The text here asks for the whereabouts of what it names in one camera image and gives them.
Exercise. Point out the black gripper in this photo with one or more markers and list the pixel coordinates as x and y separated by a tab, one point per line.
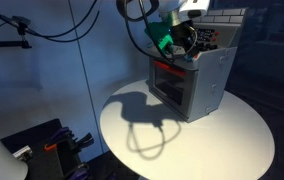
183	36

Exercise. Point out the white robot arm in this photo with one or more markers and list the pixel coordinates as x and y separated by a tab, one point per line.
177	16

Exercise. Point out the grey toy oven stove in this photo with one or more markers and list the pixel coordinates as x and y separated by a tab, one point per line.
201	90

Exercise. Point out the black tool case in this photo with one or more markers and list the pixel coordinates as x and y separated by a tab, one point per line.
51	152

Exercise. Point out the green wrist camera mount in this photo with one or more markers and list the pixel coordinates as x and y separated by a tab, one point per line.
160	33

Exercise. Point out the red oven door handle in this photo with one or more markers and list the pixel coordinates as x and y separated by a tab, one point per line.
170	69

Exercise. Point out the white round pedestal table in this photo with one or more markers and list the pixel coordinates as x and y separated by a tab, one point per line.
231	143

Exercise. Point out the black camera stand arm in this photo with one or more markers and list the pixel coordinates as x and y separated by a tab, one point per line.
13	32

